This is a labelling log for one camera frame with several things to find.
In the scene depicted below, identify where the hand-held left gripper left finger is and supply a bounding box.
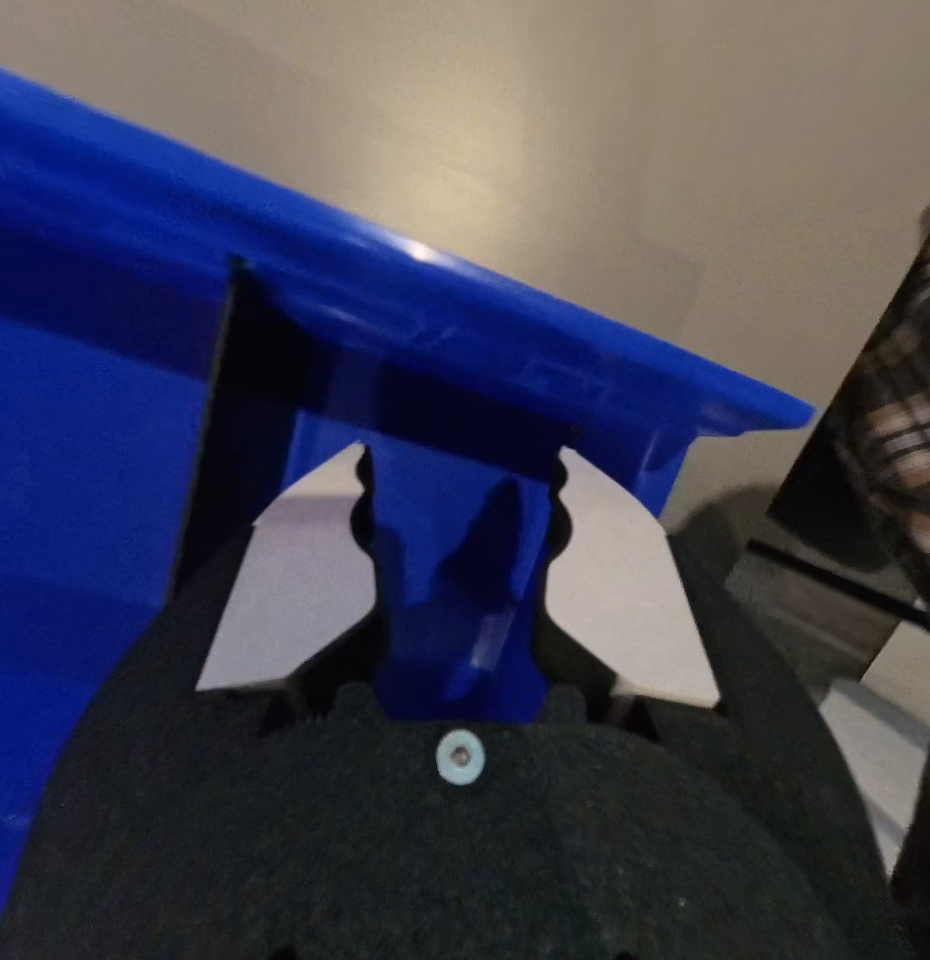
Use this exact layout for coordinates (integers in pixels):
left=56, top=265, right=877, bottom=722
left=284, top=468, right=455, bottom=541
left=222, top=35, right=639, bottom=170
left=196, top=442, right=385, bottom=710

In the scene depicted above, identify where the blue plastic bin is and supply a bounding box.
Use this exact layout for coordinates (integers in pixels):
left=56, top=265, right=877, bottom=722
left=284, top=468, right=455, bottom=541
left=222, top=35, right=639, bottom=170
left=0, top=60, right=817, bottom=939

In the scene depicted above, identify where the black bin divider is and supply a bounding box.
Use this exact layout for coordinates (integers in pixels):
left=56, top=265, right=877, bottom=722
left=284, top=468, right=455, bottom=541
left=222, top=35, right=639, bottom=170
left=171, top=258, right=319, bottom=597

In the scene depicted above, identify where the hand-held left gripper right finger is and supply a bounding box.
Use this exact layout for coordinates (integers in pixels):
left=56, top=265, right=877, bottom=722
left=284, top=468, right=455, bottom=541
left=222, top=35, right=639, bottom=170
left=534, top=446, right=722, bottom=723

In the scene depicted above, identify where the person's plaid shirt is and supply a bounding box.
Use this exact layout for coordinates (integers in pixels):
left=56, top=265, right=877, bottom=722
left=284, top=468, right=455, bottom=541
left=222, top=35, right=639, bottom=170
left=768, top=187, right=930, bottom=960

